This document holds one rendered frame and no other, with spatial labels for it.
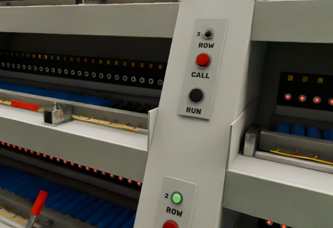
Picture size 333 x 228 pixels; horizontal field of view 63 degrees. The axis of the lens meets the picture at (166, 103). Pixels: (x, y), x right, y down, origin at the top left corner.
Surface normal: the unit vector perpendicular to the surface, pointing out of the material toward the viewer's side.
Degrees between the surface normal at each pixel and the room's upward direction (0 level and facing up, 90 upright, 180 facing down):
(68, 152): 111
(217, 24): 90
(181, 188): 90
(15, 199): 21
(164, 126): 90
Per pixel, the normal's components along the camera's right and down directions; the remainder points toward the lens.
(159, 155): -0.39, -0.19
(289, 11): -0.44, 0.17
